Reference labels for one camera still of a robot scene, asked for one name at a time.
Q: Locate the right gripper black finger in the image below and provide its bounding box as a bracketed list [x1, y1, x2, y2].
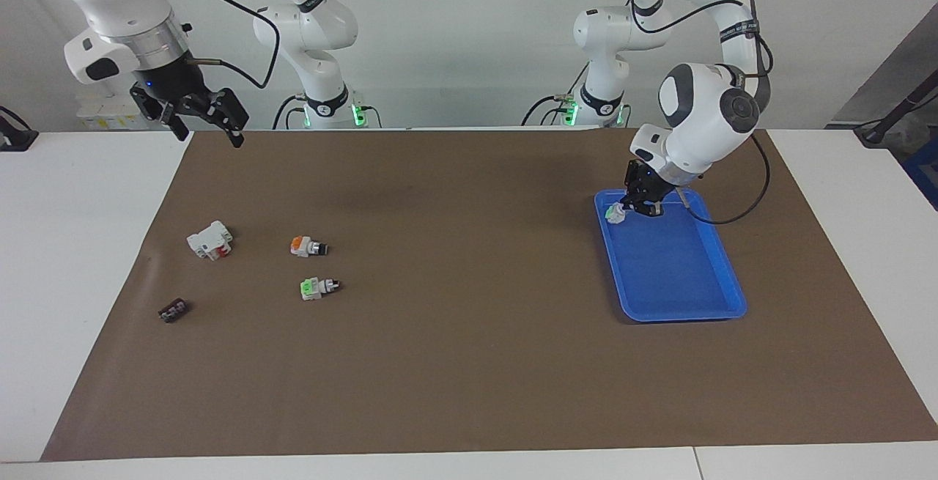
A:
[130, 84, 191, 142]
[191, 87, 251, 149]

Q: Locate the white cardboard box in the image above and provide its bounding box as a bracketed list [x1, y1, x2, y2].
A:
[77, 92, 158, 130]

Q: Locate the blue plastic tray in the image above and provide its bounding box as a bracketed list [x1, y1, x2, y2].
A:
[594, 188, 748, 323]

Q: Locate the white red circuit breaker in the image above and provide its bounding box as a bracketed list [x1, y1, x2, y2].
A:
[186, 221, 234, 262]

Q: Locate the black table clamp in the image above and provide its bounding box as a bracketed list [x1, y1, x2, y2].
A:
[0, 105, 39, 152]

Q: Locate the brown table mat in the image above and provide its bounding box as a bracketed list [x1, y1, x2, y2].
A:
[40, 128, 938, 462]

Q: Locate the black stand with pole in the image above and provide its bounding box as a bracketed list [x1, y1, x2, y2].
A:
[854, 68, 938, 147]

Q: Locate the blue crate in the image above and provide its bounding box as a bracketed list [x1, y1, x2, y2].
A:
[903, 144, 938, 211]

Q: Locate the dark grey panel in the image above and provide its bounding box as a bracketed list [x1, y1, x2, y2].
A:
[828, 4, 938, 129]

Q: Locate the black right arm base cable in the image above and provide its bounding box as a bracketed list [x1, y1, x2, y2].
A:
[271, 92, 309, 130]

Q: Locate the black arm base cable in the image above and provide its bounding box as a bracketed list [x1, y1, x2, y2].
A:
[522, 62, 591, 128]
[271, 92, 309, 130]

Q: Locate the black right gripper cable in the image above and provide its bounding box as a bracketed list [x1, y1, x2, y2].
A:
[158, 0, 284, 91]

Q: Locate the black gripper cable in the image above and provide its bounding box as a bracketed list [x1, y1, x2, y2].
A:
[158, 0, 284, 91]
[629, 0, 772, 226]

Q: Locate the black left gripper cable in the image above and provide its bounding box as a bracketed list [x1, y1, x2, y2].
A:
[629, 0, 772, 226]

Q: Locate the black left arm base cable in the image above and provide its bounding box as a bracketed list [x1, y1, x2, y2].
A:
[522, 62, 591, 128]

